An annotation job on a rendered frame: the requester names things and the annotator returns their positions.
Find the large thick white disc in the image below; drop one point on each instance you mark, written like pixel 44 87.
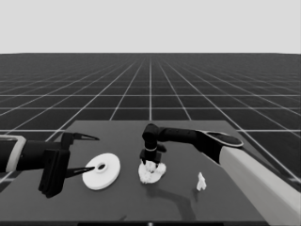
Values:
pixel 103 180

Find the white round carrier with pins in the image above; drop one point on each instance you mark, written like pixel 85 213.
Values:
pixel 155 177

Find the small white T-shaped piece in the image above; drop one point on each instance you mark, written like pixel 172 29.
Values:
pixel 201 185

